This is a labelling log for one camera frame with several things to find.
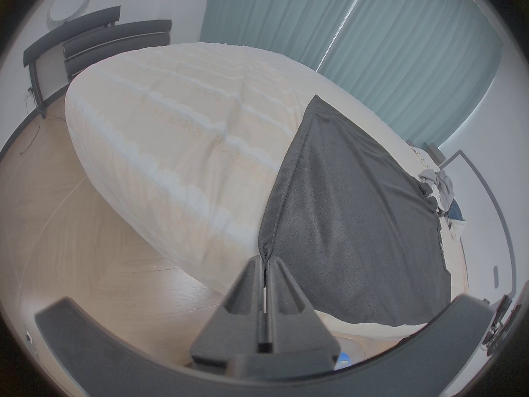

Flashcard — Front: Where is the pile of clothes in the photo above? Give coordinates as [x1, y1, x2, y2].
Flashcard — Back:
[418, 168, 468, 239]

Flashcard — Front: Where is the black T-shirt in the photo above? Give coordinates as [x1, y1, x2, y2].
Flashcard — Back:
[258, 94, 452, 328]

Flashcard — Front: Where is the dark narrow table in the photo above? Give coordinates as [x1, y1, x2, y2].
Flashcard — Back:
[23, 6, 121, 119]

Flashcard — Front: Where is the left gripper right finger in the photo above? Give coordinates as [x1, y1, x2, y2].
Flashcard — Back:
[266, 258, 342, 356]

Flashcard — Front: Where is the round white mirror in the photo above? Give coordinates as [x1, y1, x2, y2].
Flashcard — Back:
[48, 0, 93, 25]

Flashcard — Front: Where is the black chest of drawers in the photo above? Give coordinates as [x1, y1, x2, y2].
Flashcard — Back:
[63, 19, 172, 82]

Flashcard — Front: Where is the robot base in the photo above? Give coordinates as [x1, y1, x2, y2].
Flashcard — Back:
[333, 334, 366, 371]

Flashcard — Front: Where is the bed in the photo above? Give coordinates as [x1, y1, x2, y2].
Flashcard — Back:
[64, 42, 517, 338]

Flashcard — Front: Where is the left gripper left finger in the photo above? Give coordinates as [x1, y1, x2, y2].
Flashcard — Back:
[190, 256, 267, 362]

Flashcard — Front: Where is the white printed pillow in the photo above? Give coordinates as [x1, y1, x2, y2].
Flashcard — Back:
[411, 146, 436, 169]

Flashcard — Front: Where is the blue-green curtain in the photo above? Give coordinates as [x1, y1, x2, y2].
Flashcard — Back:
[199, 0, 373, 73]
[317, 0, 506, 150]

